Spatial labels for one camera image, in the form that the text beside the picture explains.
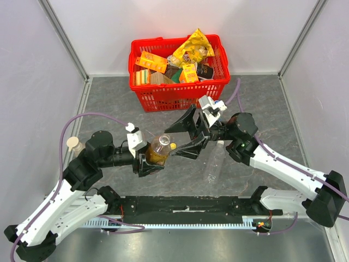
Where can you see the orange box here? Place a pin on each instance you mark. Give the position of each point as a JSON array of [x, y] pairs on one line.
[[152, 62], [188, 74]]

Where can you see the green package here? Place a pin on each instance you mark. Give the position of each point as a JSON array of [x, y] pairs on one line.
[[176, 76]]

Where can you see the striped sponge pack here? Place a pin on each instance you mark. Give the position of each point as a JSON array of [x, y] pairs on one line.
[[143, 77]]

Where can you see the white cable duct rail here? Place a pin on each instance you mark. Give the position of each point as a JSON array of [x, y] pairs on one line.
[[96, 223]]

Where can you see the clear plastic bottle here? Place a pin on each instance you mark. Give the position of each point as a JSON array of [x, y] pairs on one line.
[[215, 162]]

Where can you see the orange box right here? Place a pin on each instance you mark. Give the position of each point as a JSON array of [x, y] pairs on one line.
[[188, 74]]

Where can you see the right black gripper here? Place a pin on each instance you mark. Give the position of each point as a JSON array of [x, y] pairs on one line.
[[201, 130]]

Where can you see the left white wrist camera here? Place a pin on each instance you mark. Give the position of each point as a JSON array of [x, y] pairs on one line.
[[135, 139]]

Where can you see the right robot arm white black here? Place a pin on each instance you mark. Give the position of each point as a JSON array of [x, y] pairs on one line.
[[320, 195]]

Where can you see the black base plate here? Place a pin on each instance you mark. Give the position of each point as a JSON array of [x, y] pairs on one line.
[[189, 209]]

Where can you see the beige bottle round cap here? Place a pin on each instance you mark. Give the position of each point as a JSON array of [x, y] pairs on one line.
[[74, 144]]

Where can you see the yellow snack bag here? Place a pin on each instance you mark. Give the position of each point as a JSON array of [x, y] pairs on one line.
[[194, 49]]

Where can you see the yellow tea bottle red label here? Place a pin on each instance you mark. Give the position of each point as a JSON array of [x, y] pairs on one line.
[[160, 149]]

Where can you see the orange box left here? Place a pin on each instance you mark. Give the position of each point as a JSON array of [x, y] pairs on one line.
[[152, 62]]

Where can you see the clear wrapped snack pack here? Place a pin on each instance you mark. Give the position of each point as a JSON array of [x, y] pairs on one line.
[[174, 61]]

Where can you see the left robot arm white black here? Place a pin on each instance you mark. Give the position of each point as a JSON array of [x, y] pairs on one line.
[[36, 238]]

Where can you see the wooden block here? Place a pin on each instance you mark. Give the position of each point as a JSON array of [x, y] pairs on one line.
[[158, 78]]

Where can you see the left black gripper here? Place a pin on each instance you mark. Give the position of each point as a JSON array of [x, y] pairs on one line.
[[145, 168]]

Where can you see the small yellow bottle cap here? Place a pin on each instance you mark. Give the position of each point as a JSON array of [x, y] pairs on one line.
[[173, 146]]

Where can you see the red plastic shopping basket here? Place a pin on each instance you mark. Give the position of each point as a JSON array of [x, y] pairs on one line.
[[163, 91]]

